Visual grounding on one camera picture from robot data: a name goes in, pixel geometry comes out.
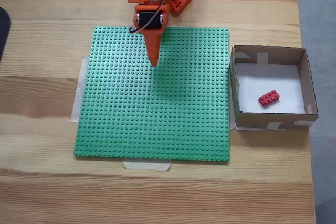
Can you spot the red lego block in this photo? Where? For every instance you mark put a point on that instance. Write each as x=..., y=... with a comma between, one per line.
x=269, y=98

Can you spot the green lego baseplate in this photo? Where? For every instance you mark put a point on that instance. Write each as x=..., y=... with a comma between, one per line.
x=157, y=108

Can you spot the brown cardboard box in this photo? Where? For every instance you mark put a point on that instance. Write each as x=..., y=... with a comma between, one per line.
x=252, y=121

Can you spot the wide masking tape strip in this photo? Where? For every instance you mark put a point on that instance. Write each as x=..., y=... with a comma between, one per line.
x=78, y=98

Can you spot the white paper sheet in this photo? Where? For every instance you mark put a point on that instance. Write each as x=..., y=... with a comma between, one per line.
x=275, y=82

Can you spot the black flat pad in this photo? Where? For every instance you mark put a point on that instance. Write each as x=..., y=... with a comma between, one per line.
x=4, y=30

